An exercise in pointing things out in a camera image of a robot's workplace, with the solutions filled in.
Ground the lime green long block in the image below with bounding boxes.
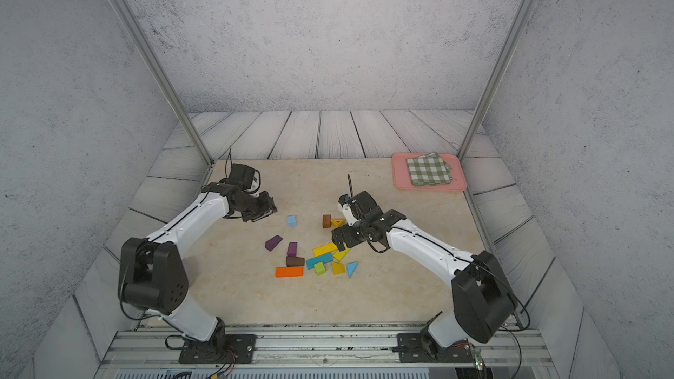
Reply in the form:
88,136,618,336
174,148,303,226
332,248,350,263

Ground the yellow long wooden block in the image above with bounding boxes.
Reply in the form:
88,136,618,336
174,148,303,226
313,243,338,257

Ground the light blue triangle block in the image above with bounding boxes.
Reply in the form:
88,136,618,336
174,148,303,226
347,261,358,277

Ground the teal long wooden block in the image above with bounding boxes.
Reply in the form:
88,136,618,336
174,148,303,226
306,253,333,270

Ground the dark brown rectangular block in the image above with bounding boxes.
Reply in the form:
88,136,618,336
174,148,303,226
285,256,305,268

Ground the green small cube block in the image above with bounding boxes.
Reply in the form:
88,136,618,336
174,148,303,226
313,262,326,277

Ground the orange long wooden block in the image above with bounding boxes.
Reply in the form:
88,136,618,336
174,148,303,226
276,267,304,278

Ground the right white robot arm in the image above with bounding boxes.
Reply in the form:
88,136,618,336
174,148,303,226
332,191,518,348

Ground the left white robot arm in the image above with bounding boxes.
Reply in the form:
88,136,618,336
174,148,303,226
118,182,277,342

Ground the orange triangle wooden block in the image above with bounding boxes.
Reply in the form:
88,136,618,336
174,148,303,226
331,219,346,228

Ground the brown small wooden block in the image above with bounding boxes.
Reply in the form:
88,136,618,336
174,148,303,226
322,214,332,228

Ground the purple rectangular wooden block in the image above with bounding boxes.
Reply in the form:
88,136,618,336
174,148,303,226
287,242,298,257

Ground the pink tray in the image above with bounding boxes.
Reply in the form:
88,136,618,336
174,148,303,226
391,153,468,192

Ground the green checkered cloth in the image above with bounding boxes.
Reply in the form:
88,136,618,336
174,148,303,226
407,153,453,187

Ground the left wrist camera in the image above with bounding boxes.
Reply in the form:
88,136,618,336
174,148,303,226
224,163,262,194

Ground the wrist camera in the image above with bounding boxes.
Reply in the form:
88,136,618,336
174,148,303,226
224,163,262,194
338,194,358,226

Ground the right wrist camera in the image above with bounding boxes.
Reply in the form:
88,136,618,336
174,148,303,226
338,194,358,226

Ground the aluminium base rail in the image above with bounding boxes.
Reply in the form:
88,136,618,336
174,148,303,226
95,324,559,378

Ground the left aluminium frame post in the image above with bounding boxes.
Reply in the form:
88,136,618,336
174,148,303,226
108,0,214,168

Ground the aluminium frame post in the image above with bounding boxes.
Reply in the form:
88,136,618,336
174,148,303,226
458,0,537,161
108,0,214,168

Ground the right aluminium frame post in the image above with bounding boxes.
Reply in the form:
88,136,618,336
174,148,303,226
458,0,537,161

